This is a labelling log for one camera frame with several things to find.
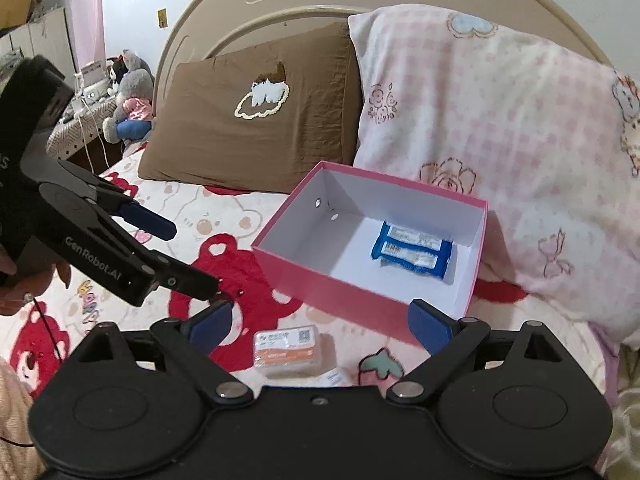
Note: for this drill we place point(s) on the grey plush toy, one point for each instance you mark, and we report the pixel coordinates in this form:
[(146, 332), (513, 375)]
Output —
[(135, 85)]

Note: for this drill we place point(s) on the brown pillow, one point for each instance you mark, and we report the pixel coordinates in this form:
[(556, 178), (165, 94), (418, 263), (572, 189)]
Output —
[(210, 125)]

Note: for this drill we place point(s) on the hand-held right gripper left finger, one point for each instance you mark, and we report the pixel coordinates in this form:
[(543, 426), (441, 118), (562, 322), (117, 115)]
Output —
[(212, 327)]

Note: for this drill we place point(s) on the red bear printed blanket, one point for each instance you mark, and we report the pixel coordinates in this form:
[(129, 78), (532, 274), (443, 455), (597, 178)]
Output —
[(200, 210)]

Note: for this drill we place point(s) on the pink curtain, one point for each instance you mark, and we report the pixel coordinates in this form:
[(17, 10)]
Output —
[(87, 10)]

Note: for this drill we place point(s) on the pink checked pillow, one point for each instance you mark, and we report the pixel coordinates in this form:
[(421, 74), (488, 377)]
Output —
[(500, 110)]

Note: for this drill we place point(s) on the bedside table with patterned cloth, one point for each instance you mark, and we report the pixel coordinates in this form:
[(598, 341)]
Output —
[(70, 135)]

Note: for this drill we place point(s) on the white pocket tissue packet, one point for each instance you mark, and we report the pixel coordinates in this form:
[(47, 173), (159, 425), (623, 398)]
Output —
[(337, 377)]

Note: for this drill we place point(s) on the beige fuzzy blanket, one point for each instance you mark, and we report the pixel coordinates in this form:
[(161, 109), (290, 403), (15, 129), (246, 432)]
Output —
[(12, 410)]

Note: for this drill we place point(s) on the blue wet wipes packet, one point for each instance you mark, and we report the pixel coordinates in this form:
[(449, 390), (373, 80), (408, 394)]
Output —
[(400, 260), (400, 232)]

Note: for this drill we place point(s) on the yellow wall socket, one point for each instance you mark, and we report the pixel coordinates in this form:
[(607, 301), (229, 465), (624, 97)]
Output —
[(162, 18)]

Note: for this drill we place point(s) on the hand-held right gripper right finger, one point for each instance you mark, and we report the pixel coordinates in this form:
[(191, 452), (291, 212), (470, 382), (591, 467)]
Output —
[(430, 327)]

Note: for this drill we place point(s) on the person's left hand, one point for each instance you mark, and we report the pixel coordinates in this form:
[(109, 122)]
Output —
[(20, 301)]

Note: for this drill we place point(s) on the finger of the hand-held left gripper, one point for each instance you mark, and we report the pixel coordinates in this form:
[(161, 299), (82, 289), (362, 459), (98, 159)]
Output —
[(190, 280), (150, 222)]

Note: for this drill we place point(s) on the pink cardboard box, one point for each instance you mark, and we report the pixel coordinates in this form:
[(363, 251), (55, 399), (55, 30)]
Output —
[(350, 305)]

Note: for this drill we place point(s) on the white appliance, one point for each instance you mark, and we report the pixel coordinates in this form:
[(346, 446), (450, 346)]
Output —
[(92, 80)]

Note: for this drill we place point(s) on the gold striped quilt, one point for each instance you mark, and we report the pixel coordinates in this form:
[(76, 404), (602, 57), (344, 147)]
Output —
[(627, 420)]

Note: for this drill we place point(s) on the black and white plush toy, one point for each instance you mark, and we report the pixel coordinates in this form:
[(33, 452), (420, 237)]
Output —
[(116, 72)]

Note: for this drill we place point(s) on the small orange label plastic box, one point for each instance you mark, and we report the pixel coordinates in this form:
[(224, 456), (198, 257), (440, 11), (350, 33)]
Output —
[(285, 355)]

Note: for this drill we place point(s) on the white cabinet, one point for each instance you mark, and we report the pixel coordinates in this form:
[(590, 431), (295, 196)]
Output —
[(50, 40)]

